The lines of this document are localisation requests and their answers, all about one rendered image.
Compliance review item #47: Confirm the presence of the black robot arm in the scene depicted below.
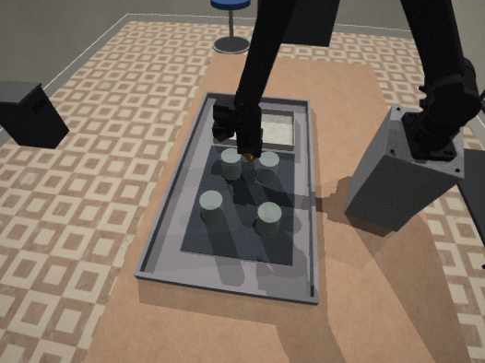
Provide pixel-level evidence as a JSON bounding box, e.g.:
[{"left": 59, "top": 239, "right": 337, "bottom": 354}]
[{"left": 212, "top": 0, "right": 481, "bottom": 161}]

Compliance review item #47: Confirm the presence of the clear glass jar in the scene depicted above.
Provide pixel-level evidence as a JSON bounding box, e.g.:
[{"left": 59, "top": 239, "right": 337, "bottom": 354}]
[
  {"left": 257, "top": 151, "right": 279, "bottom": 184},
  {"left": 256, "top": 202, "right": 281, "bottom": 238},
  {"left": 199, "top": 191, "right": 224, "bottom": 225},
  {"left": 221, "top": 148, "right": 242, "bottom": 181}
]

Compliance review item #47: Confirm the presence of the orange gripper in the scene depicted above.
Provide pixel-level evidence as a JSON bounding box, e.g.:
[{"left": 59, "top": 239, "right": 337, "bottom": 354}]
[{"left": 237, "top": 127, "right": 264, "bottom": 162}]

